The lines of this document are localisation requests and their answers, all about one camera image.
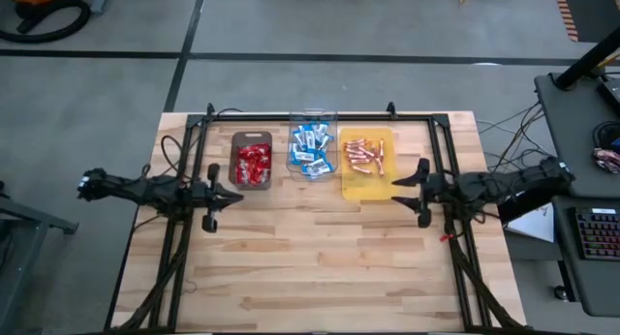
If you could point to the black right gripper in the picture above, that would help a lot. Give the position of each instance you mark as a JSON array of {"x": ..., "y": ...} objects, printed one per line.
[{"x": 428, "y": 192}]

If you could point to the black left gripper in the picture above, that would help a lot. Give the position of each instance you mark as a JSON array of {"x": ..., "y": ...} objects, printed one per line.
[{"x": 210, "y": 197}]

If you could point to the red Skittles candy pack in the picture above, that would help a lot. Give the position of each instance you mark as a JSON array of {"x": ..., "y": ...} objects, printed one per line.
[
  {"x": 261, "y": 170},
  {"x": 247, "y": 152},
  {"x": 257, "y": 181},
  {"x": 244, "y": 169},
  {"x": 263, "y": 153}
]

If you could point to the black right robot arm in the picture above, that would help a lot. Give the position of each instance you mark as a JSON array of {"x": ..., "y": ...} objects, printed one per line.
[{"x": 508, "y": 185}]

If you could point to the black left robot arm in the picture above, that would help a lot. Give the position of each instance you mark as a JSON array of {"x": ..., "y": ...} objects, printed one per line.
[{"x": 140, "y": 189}]

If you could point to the candy wrapper pile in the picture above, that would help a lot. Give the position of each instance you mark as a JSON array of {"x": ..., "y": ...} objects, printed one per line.
[{"x": 606, "y": 160}]

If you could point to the yellow plastic bin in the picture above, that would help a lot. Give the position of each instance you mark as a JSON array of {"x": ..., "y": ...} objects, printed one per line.
[{"x": 368, "y": 190}]

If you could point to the red zip tie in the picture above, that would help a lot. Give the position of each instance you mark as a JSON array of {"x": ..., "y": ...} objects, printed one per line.
[{"x": 445, "y": 238}]

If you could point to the dark smoky plastic bin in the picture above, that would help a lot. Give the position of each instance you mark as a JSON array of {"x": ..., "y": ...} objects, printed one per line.
[{"x": 252, "y": 136}]

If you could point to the clear plastic bin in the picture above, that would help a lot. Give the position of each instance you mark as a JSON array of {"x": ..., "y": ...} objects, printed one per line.
[{"x": 314, "y": 116}]

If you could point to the white paper sheet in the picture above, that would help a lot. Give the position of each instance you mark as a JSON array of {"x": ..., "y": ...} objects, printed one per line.
[{"x": 535, "y": 223}]

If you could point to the grey desk top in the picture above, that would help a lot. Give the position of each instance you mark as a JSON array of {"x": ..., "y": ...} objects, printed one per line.
[{"x": 576, "y": 122}]

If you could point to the black caster wheel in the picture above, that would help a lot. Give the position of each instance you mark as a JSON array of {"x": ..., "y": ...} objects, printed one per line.
[{"x": 561, "y": 293}]

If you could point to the grey metal cart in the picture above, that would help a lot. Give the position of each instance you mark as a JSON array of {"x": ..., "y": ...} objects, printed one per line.
[{"x": 39, "y": 218}]

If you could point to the backlit black keyboard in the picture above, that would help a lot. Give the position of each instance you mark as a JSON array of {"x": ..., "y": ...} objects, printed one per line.
[{"x": 598, "y": 233}]

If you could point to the grey keyboard desk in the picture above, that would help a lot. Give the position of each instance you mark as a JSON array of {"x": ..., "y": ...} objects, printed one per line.
[{"x": 591, "y": 286}]

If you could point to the black stand pole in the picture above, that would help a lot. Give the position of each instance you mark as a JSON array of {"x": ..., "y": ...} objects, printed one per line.
[{"x": 588, "y": 59}]

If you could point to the black monitor base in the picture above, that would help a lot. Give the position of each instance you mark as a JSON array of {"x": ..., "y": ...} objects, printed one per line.
[{"x": 611, "y": 90}]

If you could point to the black aluminium table frame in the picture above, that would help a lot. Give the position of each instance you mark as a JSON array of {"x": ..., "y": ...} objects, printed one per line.
[{"x": 387, "y": 117}]

